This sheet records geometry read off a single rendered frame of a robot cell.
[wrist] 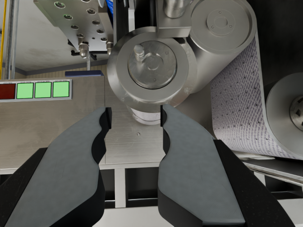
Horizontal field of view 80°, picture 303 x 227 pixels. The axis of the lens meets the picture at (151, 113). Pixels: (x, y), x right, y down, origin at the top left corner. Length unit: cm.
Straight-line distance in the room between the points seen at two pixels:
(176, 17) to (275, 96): 20
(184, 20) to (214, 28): 7
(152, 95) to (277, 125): 21
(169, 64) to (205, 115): 38
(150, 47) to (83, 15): 32
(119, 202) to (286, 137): 49
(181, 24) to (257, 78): 16
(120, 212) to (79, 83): 44
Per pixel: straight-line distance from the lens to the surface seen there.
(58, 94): 69
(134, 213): 66
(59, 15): 60
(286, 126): 36
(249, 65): 39
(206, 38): 34
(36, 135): 71
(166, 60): 29
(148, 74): 28
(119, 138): 62
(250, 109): 37
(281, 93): 37
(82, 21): 60
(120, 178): 63
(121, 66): 30
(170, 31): 30
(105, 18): 55
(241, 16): 39
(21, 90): 76
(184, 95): 30
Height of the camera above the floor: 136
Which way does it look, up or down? 8 degrees down
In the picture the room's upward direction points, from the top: 177 degrees clockwise
